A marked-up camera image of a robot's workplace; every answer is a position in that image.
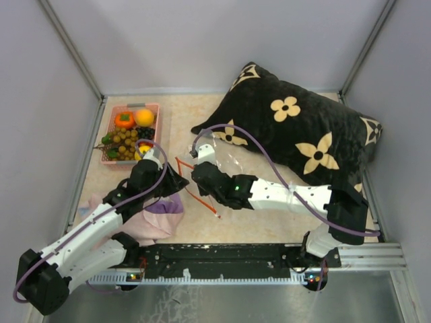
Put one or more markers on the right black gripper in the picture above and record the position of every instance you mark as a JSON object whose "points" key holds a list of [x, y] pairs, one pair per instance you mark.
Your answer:
{"points": [[203, 192]]}

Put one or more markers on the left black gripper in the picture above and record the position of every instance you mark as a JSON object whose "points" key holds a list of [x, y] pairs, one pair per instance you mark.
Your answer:
{"points": [[174, 181]]}

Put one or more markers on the yellow lemon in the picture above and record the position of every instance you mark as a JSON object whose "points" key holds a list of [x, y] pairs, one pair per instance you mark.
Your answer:
{"points": [[141, 151]]}

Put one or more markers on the clear zip bag orange zipper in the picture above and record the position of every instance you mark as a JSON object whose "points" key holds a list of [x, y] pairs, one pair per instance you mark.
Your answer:
{"points": [[241, 191]]}

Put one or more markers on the red cherry sprig green leaves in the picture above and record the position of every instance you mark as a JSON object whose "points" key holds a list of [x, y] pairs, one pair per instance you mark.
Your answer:
{"points": [[145, 144]]}

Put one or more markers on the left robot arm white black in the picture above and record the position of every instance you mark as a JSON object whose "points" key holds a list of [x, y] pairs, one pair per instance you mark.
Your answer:
{"points": [[45, 279]]}

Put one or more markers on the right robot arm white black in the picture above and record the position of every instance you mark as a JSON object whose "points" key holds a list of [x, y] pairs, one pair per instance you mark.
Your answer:
{"points": [[341, 209]]}

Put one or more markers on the pink purple cloth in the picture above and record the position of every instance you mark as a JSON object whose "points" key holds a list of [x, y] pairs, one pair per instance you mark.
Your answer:
{"points": [[157, 222]]}

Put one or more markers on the brown longan bunch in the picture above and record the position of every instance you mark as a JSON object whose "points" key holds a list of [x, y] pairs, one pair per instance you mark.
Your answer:
{"points": [[120, 144]]}

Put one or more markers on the dark grape bunch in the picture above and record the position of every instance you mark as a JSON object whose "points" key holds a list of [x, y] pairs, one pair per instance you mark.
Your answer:
{"points": [[146, 133]]}

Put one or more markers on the pink plastic basket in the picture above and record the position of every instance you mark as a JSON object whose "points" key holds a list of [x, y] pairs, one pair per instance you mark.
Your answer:
{"points": [[127, 165]]}

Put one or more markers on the orange fruit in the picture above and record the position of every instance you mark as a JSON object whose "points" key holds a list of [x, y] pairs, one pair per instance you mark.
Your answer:
{"points": [[144, 117]]}

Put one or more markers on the orange persimmon with green calyx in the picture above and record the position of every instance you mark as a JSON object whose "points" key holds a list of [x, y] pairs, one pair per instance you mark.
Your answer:
{"points": [[124, 120]]}

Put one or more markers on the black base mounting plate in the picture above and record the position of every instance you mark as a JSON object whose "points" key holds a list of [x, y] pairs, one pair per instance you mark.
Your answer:
{"points": [[230, 261]]}

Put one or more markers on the black pillow cream flowers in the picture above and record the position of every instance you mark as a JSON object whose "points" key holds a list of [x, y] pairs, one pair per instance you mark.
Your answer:
{"points": [[319, 139]]}

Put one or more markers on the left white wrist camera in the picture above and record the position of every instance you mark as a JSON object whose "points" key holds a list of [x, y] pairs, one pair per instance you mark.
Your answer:
{"points": [[152, 155]]}

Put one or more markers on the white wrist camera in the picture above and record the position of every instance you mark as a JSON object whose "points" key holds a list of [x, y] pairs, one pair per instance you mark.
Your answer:
{"points": [[206, 153], [152, 155]]}

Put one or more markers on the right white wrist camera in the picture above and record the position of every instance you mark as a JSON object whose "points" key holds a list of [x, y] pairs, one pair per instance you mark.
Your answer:
{"points": [[206, 153]]}

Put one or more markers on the white slotted cable duct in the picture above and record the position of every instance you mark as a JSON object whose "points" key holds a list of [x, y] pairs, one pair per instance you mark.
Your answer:
{"points": [[128, 278]]}

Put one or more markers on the aluminium frame rail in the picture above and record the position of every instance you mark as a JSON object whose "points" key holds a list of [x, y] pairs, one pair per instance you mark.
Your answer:
{"points": [[383, 256]]}

